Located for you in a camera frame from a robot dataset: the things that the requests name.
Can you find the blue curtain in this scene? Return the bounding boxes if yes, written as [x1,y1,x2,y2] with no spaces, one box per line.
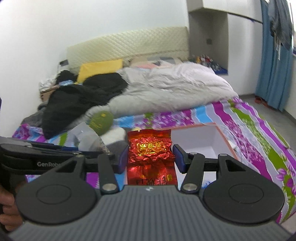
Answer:
[254,0,294,112]

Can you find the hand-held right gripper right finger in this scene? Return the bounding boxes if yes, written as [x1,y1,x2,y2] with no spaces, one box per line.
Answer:
[173,144,245,193]

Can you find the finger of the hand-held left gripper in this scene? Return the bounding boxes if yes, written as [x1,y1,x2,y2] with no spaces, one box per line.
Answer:
[29,142,117,160]

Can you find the purple floral striped bedsheet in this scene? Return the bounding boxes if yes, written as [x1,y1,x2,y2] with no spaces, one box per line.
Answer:
[11,97,296,224]

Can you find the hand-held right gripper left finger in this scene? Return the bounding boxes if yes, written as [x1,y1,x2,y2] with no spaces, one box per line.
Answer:
[54,145,129,194]

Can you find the row of small figures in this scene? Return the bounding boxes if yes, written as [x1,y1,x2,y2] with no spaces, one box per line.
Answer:
[192,54,228,72]

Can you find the grey and white cabinet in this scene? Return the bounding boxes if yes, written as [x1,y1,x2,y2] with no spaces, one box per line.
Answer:
[187,0,264,76]

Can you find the person's left hand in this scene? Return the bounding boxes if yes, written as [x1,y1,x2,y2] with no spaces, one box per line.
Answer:
[0,180,26,232]

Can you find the black cloth bundle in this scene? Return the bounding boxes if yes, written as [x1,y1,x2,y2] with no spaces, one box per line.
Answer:
[55,70,79,84]

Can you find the grey-blue hanging garment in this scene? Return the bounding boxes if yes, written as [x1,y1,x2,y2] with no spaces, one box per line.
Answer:
[267,0,293,50]

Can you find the cream quilted headboard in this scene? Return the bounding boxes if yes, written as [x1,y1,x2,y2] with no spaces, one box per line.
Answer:
[67,26,189,72]

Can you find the white crumpled cloth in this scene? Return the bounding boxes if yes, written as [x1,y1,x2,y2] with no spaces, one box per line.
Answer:
[38,77,58,92]

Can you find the yellow pillow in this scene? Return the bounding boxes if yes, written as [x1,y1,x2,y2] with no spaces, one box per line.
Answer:
[76,59,124,84]

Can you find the dark grey fleece blanket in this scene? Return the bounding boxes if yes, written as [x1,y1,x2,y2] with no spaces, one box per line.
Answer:
[21,102,50,127]

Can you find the green spoon-shaped plush toy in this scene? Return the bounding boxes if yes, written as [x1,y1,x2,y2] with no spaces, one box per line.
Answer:
[89,111,114,136]

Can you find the red foil packet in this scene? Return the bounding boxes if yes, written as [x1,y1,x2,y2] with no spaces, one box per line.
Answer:
[127,129,177,186]

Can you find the orange cardboard box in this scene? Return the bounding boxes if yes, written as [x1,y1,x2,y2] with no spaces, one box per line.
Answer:
[171,123,238,189]

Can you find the grey penguin plush toy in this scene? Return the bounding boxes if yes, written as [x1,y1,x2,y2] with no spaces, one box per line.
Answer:
[102,127,129,154]

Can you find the light grey duvet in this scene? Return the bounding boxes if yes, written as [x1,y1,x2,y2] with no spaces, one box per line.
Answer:
[87,62,238,116]

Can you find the beige pillow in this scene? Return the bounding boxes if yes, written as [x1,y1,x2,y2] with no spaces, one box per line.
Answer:
[129,57,158,67]

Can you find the black jacket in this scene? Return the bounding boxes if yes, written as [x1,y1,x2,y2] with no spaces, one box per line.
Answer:
[42,72,129,139]

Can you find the red slippers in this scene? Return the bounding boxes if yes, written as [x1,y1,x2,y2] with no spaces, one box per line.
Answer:
[254,96,269,107]

